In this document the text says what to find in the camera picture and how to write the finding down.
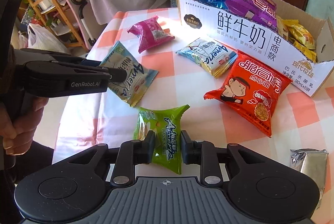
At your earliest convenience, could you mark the pink checkered tablecloth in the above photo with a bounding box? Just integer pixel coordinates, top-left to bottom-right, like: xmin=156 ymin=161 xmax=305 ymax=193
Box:
xmin=53 ymin=8 xmax=333 ymax=223

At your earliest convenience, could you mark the white plastic bag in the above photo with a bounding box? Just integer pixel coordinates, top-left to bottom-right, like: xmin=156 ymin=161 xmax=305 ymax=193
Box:
xmin=19 ymin=23 xmax=70 ymax=54

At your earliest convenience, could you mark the white milk carton tray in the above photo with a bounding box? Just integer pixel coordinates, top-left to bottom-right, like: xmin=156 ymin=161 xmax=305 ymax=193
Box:
xmin=177 ymin=0 xmax=333 ymax=97

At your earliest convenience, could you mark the red noodle snack bag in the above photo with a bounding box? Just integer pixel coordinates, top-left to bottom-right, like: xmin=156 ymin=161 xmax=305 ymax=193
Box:
xmin=204 ymin=50 xmax=292 ymax=137

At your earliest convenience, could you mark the wooden plant shelf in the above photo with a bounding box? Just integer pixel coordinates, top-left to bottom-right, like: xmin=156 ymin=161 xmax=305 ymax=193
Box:
xmin=27 ymin=0 xmax=88 ymax=52

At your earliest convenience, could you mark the person's left hand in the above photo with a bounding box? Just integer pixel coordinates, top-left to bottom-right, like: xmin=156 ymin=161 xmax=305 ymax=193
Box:
xmin=0 ymin=43 xmax=50 ymax=156

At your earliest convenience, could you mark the silver foil snack packet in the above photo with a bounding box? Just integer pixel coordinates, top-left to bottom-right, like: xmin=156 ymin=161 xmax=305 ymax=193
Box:
xmin=289 ymin=148 xmax=329 ymax=209

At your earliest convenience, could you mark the light blue Ameria packet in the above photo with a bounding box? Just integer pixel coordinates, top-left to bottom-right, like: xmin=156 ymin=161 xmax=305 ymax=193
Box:
xmin=100 ymin=41 xmax=158 ymax=107
xmin=176 ymin=38 xmax=237 ymax=78

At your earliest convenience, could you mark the magenta snack packet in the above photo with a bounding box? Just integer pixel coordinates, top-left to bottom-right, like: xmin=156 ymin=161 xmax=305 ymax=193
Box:
xmin=127 ymin=15 xmax=175 ymax=54

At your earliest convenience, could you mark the green Ameria packet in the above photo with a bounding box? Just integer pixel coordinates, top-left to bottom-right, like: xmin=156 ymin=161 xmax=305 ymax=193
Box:
xmin=134 ymin=105 xmax=190 ymax=175

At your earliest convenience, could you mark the cream croissant bag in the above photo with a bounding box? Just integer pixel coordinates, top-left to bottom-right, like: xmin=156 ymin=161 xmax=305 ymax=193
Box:
xmin=276 ymin=15 xmax=289 ymax=41

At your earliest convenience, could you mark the yellow waffle packet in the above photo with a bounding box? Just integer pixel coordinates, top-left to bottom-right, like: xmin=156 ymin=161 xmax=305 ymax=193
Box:
xmin=293 ymin=41 xmax=317 ymax=63
xmin=282 ymin=19 xmax=316 ymax=50

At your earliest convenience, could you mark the purple noodle snack bag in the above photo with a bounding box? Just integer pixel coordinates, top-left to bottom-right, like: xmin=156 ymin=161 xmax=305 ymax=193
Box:
xmin=225 ymin=0 xmax=277 ymax=32

